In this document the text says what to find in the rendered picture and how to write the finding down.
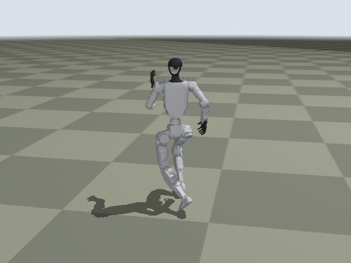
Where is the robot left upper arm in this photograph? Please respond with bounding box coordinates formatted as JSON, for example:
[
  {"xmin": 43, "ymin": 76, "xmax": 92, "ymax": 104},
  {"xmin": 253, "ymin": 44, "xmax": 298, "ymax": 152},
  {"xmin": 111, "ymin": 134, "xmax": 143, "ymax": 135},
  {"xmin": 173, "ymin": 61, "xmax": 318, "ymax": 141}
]
[{"xmin": 146, "ymin": 82, "xmax": 165, "ymax": 110}]

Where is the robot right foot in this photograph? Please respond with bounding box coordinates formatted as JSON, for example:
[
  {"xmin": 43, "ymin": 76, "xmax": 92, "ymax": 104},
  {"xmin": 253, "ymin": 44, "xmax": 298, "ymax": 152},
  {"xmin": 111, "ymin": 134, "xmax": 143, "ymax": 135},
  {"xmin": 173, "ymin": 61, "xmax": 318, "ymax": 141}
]
[{"xmin": 180, "ymin": 182, "xmax": 186, "ymax": 190}]

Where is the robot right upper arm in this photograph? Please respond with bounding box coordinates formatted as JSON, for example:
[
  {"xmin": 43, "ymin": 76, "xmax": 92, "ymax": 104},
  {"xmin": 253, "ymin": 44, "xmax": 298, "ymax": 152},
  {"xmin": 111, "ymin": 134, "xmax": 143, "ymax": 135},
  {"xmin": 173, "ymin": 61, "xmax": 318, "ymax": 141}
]
[{"xmin": 187, "ymin": 81, "xmax": 209, "ymax": 108}]

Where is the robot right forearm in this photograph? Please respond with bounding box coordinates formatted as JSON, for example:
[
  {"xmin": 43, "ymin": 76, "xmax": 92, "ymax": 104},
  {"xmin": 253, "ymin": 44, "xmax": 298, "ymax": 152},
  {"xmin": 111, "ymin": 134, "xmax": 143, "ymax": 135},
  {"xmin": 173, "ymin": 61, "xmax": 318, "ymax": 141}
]
[{"xmin": 200, "ymin": 105, "xmax": 210, "ymax": 124}]

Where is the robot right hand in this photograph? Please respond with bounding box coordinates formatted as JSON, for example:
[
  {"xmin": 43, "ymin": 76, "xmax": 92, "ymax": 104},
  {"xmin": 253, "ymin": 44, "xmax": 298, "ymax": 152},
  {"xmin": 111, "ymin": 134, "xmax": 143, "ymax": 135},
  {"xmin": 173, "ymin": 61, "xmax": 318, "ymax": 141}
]
[{"xmin": 198, "ymin": 121, "xmax": 207, "ymax": 135}]

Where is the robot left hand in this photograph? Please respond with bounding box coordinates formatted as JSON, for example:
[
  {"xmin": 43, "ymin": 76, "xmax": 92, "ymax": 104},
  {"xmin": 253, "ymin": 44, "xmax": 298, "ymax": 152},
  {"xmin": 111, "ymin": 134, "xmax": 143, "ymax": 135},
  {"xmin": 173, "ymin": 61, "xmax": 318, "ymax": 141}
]
[{"xmin": 150, "ymin": 70, "xmax": 156, "ymax": 88}]

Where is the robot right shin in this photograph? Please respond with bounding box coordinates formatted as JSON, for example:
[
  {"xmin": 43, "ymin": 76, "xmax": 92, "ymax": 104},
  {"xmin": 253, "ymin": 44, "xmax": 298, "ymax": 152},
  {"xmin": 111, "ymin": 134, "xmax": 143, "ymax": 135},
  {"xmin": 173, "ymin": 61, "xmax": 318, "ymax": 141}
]
[{"xmin": 173, "ymin": 147, "xmax": 183, "ymax": 184}]

